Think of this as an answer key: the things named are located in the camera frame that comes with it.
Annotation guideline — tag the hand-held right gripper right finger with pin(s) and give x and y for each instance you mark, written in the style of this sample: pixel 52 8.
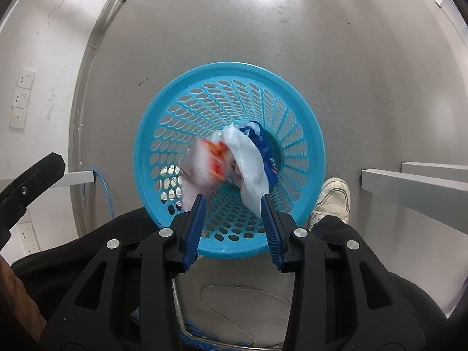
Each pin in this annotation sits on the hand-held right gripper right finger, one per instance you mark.
pixel 272 230

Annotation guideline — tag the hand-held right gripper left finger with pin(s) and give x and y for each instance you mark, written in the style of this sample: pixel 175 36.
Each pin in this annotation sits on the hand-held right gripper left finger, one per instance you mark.
pixel 193 226

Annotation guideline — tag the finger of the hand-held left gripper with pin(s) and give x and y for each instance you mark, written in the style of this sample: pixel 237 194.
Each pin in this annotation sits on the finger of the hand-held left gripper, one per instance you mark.
pixel 33 182

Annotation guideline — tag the white translucent plastic bag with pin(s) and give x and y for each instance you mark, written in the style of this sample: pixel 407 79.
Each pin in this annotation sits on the white translucent plastic bag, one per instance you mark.
pixel 248 168

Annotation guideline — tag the orange white packet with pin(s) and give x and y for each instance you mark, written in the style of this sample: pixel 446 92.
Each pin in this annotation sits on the orange white packet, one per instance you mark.
pixel 214 161

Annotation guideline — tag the blue plastic packaging bag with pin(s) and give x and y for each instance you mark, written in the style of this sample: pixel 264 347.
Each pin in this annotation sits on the blue plastic packaging bag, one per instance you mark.
pixel 268 153

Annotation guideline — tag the blue plastic mesh basket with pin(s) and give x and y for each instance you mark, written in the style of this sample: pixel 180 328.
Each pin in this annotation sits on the blue plastic mesh basket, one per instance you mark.
pixel 204 91

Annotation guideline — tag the person's left forearm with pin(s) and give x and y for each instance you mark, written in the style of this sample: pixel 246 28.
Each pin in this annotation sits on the person's left forearm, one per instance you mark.
pixel 18 292

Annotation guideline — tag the white sneaker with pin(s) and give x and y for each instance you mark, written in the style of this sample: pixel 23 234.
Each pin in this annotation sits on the white sneaker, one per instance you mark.
pixel 332 197

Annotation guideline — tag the person's black trousers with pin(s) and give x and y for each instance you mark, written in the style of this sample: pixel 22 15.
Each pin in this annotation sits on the person's black trousers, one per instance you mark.
pixel 73 248

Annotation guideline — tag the white wall socket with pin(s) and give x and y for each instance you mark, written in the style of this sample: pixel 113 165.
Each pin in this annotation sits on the white wall socket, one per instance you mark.
pixel 26 78
pixel 28 237
pixel 22 98
pixel 18 118

